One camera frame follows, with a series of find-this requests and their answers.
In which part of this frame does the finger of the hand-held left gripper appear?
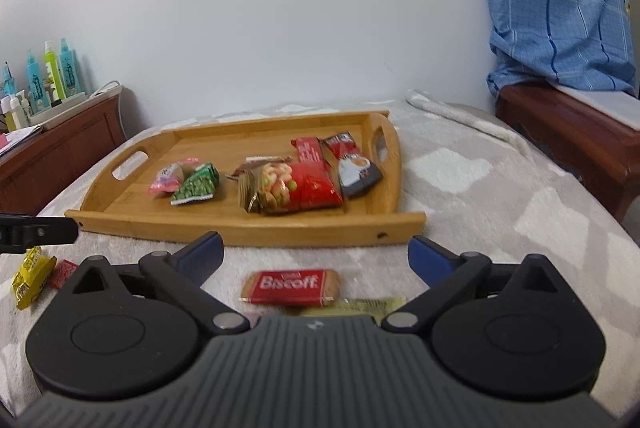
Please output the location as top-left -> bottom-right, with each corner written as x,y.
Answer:
0,213 -> 79,254

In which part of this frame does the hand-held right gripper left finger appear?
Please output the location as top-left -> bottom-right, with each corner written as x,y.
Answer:
52,231 -> 252,336

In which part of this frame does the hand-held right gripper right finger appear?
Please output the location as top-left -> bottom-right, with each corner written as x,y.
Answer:
381,235 -> 586,335

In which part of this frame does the yellow snack packet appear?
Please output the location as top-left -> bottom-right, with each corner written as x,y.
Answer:
11,246 -> 57,310

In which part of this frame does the small red candy packet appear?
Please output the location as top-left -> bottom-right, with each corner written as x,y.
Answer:
47,259 -> 79,290

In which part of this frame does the green pea snack packet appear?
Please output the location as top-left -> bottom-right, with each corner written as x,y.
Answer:
171,162 -> 221,205

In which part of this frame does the pink snack packet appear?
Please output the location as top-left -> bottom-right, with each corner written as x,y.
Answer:
148,158 -> 201,198

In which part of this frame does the olive gold candy packet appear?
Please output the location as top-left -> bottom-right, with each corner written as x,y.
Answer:
285,297 -> 407,321

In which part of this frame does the red biscuit packet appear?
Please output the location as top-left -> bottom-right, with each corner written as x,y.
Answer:
240,269 -> 343,307

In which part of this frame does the brown gold snack packet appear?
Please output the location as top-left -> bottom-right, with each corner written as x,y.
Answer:
226,155 -> 293,181

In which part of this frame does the wooden tray with handles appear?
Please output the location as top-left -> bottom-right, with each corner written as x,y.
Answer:
65,109 -> 427,248

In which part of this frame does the red black coffee sachet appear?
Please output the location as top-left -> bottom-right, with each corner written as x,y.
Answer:
320,133 -> 384,200

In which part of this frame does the red gold peanut packet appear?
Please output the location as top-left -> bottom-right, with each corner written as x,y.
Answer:
239,159 -> 346,215

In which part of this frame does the long red snack packet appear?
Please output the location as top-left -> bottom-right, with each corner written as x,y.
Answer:
291,135 -> 332,174

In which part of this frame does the brown wooden cabinet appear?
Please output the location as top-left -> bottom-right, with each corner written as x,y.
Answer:
0,96 -> 127,215

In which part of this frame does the stack of papers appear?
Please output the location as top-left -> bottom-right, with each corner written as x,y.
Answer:
0,123 -> 44,155

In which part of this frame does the white rectangular tray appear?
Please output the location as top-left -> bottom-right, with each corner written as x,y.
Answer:
30,81 -> 123,125

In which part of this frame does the small teal spray bottle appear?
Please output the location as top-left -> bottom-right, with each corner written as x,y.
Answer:
0,61 -> 19,100

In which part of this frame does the yellow-green spray bottle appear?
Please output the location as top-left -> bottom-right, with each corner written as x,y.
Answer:
44,41 -> 64,105

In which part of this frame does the white cable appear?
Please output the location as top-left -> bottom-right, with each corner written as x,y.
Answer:
90,81 -> 125,144

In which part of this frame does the dark wooden bed frame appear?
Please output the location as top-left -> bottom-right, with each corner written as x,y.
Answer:
495,83 -> 640,225

